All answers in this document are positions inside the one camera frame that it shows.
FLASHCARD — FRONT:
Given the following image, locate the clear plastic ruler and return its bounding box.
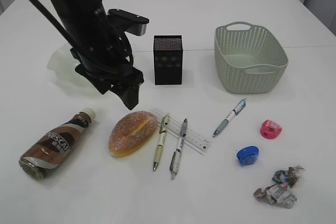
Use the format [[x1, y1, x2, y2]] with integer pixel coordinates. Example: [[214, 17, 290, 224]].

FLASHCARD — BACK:
[[150, 108, 212, 155]]

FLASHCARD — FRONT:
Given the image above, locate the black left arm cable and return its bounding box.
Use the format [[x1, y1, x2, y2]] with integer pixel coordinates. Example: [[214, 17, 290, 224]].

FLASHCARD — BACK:
[[22, 0, 79, 59]]

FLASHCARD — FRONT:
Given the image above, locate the cream barrel pen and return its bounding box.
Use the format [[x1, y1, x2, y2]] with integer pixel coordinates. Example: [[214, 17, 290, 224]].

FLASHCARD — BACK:
[[153, 114, 170, 171]]

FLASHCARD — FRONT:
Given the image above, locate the blue pencil sharpener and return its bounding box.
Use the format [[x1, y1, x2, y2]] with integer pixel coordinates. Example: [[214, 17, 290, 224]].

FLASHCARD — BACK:
[[236, 146, 259, 166]]

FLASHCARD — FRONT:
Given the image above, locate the black mesh pen holder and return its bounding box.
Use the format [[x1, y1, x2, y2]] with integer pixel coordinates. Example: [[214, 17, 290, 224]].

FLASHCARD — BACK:
[[153, 35, 183, 85]]

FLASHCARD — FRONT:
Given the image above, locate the grey white clear pen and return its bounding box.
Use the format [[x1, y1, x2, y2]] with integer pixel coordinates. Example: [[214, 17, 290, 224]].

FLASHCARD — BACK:
[[170, 119, 187, 180]]

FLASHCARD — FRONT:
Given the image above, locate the blue white pen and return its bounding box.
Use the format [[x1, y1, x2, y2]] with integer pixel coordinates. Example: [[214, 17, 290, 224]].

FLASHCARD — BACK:
[[213, 99, 246, 137]]

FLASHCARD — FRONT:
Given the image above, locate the brown Nescafe coffee bottle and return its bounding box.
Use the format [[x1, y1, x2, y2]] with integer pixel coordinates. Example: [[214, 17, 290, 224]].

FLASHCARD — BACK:
[[18, 108, 96, 180]]

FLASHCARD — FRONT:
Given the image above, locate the pink pencil sharpener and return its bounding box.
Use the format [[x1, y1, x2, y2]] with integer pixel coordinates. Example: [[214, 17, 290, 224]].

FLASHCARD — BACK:
[[260, 120, 282, 140]]

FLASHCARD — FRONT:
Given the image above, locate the frosted green glass bowl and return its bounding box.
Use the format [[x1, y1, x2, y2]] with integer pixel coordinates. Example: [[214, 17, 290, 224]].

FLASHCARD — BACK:
[[47, 43, 93, 90]]

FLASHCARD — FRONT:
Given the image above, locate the pale green plastic basket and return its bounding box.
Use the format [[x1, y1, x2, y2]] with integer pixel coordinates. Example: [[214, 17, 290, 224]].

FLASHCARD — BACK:
[[214, 22, 289, 94]]

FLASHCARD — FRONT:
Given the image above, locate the paper ball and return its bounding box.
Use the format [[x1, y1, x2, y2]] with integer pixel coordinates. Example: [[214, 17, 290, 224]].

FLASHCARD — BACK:
[[254, 183, 297, 209], [272, 165, 305, 187]]

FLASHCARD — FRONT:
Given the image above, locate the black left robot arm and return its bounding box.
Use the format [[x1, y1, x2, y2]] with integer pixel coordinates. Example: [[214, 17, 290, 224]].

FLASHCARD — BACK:
[[29, 0, 149, 109]]

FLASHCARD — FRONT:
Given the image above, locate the sugared bread roll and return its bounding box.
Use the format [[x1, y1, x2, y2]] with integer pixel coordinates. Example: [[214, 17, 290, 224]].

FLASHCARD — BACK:
[[108, 111, 158, 157]]

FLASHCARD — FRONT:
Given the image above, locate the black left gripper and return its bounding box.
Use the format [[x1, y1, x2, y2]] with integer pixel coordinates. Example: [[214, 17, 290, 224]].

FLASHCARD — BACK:
[[70, 48, 144, 110]]

